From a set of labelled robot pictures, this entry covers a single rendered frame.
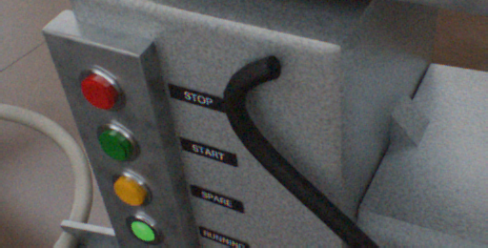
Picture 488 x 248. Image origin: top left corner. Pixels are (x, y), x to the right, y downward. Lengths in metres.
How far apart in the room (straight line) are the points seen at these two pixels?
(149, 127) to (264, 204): 0.10
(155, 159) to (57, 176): 2.11
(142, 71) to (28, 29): 2.98
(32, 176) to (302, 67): 2.29
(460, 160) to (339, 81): 0.16
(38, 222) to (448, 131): 2.05
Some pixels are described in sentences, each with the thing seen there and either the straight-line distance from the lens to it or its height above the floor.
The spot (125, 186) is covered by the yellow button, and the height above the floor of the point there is 1.40.
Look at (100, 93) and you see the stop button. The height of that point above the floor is 1.50.
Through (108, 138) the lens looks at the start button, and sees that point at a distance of 0.50.
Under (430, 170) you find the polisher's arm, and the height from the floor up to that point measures 1.41.
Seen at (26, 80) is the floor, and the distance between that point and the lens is 3.09.
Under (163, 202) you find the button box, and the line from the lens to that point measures 0.54.
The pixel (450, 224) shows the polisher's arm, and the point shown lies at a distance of 0.49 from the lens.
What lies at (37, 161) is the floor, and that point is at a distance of 2.69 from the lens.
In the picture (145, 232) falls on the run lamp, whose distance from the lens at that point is 0.58.
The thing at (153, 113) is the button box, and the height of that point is 1.48.
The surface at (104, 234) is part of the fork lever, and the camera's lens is 1.07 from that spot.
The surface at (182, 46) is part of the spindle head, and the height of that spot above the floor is 1.54.
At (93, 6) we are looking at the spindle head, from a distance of 0.46.
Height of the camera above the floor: 1.79
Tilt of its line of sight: 42 degrees down
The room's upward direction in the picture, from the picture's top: 7 degrees counter-clockwise
